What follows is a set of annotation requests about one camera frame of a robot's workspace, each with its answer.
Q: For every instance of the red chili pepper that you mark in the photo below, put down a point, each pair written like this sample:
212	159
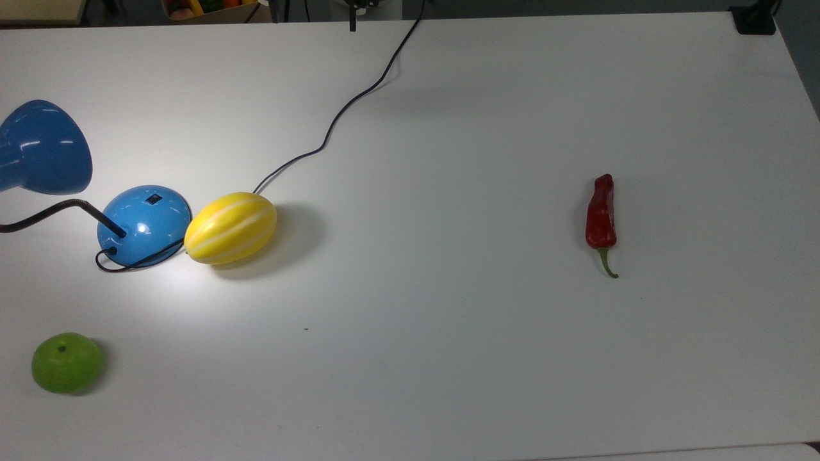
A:
601	214

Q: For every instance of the black table clamp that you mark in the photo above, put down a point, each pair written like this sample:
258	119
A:
754	19

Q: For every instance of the cardboard box with toy fruits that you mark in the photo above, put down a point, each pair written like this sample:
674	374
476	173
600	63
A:
192	11

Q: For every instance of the blue desk lamp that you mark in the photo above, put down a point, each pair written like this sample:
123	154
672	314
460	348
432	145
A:
144	224

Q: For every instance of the yellow striped melon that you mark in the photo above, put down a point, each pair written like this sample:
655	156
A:
230	228

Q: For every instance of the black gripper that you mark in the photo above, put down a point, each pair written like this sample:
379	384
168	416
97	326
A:
360	4

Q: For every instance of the green apple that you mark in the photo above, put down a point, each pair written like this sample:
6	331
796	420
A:
66	362

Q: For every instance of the black stand legs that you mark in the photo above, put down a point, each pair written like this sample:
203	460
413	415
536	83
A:
282	9

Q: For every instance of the beige wooden board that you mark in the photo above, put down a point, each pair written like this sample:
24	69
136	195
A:
38	9

